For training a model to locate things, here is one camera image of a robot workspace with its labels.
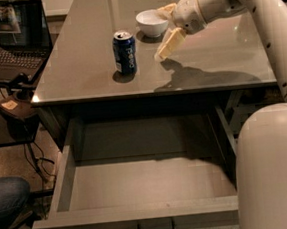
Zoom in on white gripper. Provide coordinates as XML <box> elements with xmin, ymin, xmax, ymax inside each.
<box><xmin>154</xmin><ymin>0</ymin><xmax>206</xmax><ymax>62</ymax></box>

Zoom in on blue pepsi can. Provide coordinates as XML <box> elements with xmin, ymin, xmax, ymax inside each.
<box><xmin>112</xmin><ymin>30</ymin><xmax>137</xmax><ymax>75</ymax></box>

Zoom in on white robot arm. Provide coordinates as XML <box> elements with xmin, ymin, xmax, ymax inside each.
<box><xmin>154</xmin><ymin>0</ymin><xmax>287</xmax><ymax>229</ymax></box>

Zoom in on open grey top drawer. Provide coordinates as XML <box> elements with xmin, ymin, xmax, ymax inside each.
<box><xmin>33</xmin><ymin>112</ymin><xmax>239</xmax><ymax>229</ymax></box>

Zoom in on white ceramic bowl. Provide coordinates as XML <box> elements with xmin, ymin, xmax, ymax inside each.
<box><xmin>136</xmin><ymin>9</ymin><xmax>169</xmax><ymax>38</ymax></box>

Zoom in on black open laptop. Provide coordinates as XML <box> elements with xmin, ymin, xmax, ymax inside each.
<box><xmin>0</xmin><ymin>0</ymin><xmax>52</xmax><ymax>84</ymax></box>

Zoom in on yellow sticky note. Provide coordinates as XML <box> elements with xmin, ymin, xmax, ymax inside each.
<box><xmin>1</xmin><ymin>100</ymin><xmax>18</xmax><ymax>110</ymax></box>

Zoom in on black laptop stand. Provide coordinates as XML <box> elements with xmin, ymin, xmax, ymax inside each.
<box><xmin>0</xmin><ymin>75</ymin><xmax>40</xmax><ymax>147</ymax></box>

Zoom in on black cables on floor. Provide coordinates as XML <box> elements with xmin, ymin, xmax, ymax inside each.
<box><xmin>23</xmin><ymin>139</ymin><xmax>60</xmax><ymax>198</ymax></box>

